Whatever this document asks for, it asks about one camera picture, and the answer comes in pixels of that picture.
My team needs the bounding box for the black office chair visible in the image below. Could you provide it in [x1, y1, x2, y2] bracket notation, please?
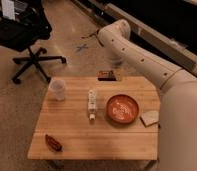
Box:
[0, 0, 66, 84]

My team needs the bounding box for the light wooden table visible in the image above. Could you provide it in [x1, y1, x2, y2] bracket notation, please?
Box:
[28, 77, 159, 160]

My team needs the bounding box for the long grey metal rail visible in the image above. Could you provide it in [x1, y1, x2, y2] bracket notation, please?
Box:
[72, 0, 197, 77]

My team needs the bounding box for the dark rectangular eraser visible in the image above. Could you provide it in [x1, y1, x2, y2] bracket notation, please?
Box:
[98, 71, 116, 81]

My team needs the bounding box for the orange round plate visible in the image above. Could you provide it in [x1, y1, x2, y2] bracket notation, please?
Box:
[106, 94, 139, 124]

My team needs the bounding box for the white tube bottle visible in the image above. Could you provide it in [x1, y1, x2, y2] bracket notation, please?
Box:
[88, 90, 97, 120]

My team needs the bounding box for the dark red chili pepper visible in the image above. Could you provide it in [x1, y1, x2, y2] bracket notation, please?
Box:
[45, 135, 62, 152]

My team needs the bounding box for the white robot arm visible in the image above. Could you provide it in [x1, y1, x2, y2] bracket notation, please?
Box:
[98, 19, 197, 171]

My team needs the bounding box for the white sponge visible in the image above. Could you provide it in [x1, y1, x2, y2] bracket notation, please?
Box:
[140, 111, 159, 127]

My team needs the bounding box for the translucent plastic cup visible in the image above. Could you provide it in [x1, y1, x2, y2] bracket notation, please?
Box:
[50, 80, 65, 101]

